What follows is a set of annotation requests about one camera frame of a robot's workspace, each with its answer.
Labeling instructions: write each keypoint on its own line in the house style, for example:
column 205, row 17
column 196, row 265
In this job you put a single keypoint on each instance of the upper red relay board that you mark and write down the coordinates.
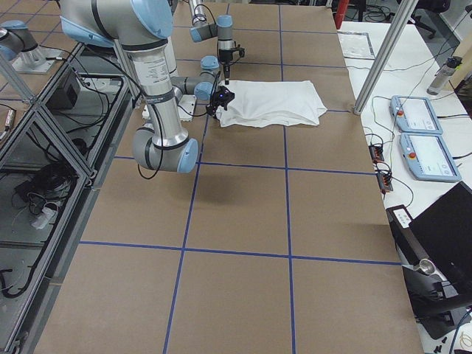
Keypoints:
column 376, row 153

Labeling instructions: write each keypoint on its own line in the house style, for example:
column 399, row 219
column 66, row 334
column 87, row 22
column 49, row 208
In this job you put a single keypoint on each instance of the white printed long-sleeve shirt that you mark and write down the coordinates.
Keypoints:
column 260, row 104

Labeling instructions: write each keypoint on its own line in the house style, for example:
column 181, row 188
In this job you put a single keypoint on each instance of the lower red relay board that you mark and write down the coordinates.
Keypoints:
column 384, row 181

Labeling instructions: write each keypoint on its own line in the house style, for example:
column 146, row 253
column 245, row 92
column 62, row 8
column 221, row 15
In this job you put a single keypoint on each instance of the upper blue teach pendant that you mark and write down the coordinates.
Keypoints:
column 414, row 115

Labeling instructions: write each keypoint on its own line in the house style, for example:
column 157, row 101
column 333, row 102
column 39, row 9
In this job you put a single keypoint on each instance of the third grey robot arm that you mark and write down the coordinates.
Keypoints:
column 19, row 47

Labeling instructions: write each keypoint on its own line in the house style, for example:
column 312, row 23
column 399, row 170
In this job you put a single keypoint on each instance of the red relay board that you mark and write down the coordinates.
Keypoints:
column 376, row 153
column 384, row 181

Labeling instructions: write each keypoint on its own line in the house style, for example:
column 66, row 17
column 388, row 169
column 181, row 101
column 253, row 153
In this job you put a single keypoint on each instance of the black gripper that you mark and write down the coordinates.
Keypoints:
column 225, row 57
column 215, row 103

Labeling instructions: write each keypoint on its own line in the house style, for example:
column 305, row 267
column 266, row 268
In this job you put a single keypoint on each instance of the blue teach pendant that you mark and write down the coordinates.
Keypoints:
column 428, row 157
column 414, row 115

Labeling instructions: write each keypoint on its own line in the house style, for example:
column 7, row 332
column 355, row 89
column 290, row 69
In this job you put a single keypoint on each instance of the clear plastic document sleeve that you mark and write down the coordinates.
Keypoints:
column 356, row 45

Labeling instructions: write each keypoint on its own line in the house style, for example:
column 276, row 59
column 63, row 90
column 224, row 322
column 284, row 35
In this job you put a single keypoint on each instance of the aluminium frame post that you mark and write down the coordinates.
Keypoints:
column 393, row 34

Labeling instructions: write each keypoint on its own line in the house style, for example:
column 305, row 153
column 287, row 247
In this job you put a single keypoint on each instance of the aluminium side frame rack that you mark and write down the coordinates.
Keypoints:
column 52, row 167

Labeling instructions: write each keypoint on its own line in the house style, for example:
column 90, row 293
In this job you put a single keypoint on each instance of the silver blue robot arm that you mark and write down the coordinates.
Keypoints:
column 206, row 26
column 143, row 30

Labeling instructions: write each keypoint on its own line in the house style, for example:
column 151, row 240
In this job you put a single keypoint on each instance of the lower blue teach pendant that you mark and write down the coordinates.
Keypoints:
column 428, row 157

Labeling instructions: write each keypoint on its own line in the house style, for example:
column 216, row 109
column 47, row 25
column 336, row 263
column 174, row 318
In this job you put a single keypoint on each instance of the grey water bottle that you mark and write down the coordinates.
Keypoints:
column 444, row 74

